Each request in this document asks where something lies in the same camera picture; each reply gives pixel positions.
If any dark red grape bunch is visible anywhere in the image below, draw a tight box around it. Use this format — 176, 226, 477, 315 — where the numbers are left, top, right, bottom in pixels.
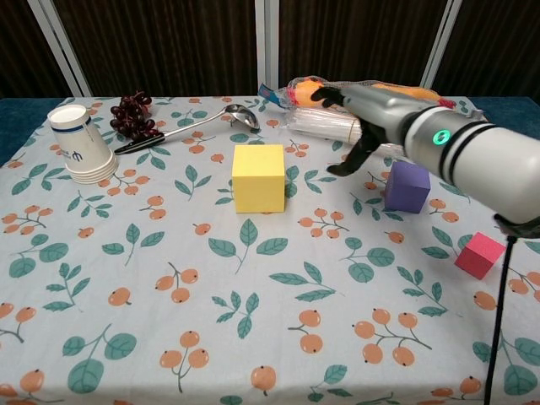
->
109, 90, 166, 143

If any large yellow foam cube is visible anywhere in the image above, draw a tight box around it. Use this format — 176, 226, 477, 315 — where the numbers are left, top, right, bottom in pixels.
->
231, 143, 287, 214

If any small pink foam cube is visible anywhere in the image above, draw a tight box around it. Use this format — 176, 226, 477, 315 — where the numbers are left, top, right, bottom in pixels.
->
454, 231, 507, 281

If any dark partition panel white frame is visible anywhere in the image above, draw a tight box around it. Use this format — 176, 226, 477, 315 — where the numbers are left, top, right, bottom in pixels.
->
266, 0, 463, 92
40, 0, 267, 98
0, 0, 92, 99
421, 0, 540, 127

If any purple foam cube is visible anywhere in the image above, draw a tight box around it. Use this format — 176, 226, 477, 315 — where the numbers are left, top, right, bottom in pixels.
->
383, 160, 431, 213

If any steel ladle with black handle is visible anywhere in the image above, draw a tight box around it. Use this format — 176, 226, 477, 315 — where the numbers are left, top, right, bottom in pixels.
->
114, 103, 262, 156

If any stack of white paper cups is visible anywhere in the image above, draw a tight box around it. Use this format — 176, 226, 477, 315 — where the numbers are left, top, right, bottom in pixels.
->
46, 105, 119, 186

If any floral fruit print tablecloth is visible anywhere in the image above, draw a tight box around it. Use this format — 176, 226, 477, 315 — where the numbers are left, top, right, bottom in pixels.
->
0, 95, 540, 405

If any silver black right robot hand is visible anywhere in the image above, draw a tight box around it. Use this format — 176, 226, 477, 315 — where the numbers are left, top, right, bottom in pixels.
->
310, 82, 425, 178

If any bundle of clear plastic straws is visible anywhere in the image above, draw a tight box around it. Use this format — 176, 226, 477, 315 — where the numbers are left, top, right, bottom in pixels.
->
283, 107, 413, 159

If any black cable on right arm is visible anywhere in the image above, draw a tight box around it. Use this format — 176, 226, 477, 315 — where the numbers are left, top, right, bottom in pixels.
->
483, 213, 540, 405

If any orange rubber chicken in net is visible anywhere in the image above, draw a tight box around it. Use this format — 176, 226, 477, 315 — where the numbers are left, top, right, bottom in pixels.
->
257, 76, 486, 123

